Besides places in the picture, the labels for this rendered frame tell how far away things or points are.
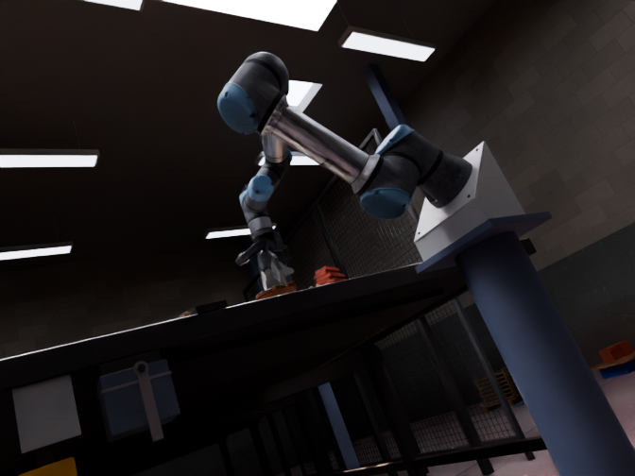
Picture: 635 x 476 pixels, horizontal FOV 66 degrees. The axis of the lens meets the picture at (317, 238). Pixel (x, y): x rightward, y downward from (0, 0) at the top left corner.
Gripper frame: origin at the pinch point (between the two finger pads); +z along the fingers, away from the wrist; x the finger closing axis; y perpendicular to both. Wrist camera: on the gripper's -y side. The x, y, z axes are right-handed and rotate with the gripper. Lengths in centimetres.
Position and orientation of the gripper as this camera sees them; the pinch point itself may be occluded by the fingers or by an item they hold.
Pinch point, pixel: (276, 291)
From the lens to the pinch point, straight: 153.9
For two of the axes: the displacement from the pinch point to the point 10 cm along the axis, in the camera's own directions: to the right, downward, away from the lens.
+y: 8.1, -0.9, 5.8
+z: 3.3, 8.9, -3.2
